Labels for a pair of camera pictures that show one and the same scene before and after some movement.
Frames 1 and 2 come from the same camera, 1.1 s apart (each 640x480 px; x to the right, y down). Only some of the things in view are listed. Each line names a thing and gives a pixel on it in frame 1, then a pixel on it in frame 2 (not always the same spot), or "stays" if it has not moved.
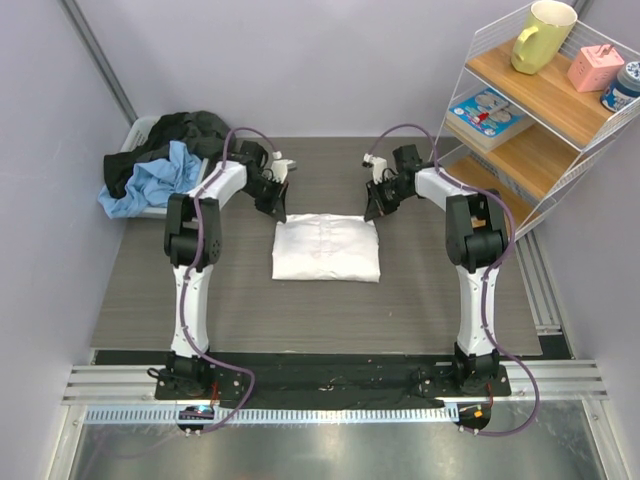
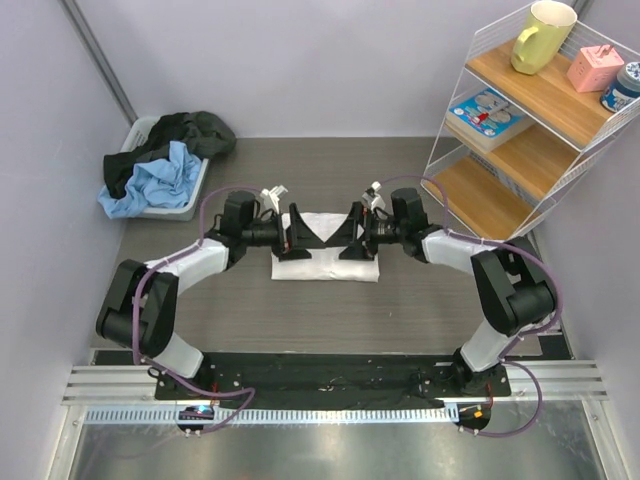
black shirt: [207, 133] stays
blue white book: [487, 119] stays
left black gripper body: [267, 194] -> [286, 237]
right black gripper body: [388, 195] -> [370, 224]
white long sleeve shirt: [326, 246] stays
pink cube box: [595, 68] stays
